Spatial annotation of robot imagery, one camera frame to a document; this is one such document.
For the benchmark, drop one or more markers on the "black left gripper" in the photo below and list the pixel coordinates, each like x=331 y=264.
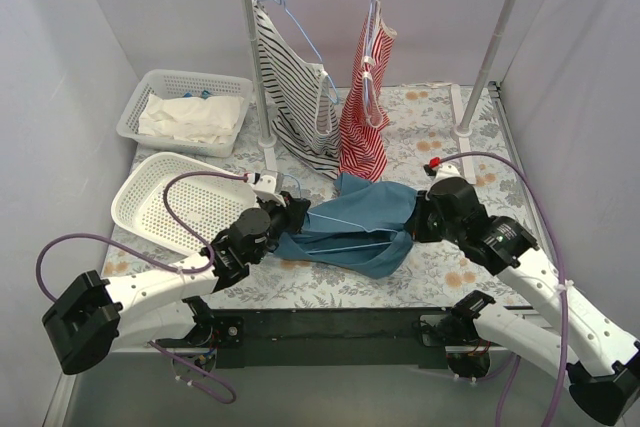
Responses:
x=298 y=212

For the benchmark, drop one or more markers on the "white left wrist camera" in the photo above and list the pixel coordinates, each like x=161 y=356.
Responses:
x=266 y=186

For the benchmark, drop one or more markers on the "black white striped tank top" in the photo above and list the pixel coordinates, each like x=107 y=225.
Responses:
x=306 y=121

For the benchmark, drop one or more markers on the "blue hanger with striped top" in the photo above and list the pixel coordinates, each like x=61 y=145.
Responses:
x=331 y=90

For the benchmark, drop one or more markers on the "blue wire hanger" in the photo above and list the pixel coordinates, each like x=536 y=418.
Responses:
x=365 y=216

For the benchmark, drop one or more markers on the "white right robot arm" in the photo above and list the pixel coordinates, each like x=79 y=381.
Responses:
x=597 y=360

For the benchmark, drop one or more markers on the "blue hanger with red top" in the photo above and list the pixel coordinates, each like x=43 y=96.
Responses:
x=371 y=109

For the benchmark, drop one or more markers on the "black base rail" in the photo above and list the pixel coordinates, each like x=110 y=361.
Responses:
x=345 y=337

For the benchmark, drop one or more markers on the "white crumpled cloth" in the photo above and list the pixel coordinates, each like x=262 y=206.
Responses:
x=210 y=120

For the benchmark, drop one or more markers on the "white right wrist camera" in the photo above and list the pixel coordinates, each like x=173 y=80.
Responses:
x=439 y=170

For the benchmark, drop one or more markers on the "blue tank top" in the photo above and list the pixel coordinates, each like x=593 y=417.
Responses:
x=377 y=264

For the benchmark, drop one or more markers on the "red white striped tank top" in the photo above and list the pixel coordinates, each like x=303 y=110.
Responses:
x=362 y=150

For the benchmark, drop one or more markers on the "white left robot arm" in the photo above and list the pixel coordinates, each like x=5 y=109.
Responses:
x=94 y=316

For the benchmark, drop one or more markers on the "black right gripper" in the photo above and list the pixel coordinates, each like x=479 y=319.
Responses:
x=417 y=219

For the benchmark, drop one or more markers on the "white rectangular laundry basket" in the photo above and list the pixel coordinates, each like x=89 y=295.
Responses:
x=170 y=84

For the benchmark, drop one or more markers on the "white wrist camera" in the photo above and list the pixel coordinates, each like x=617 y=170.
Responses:
x=266 y=186
x=439 y=170

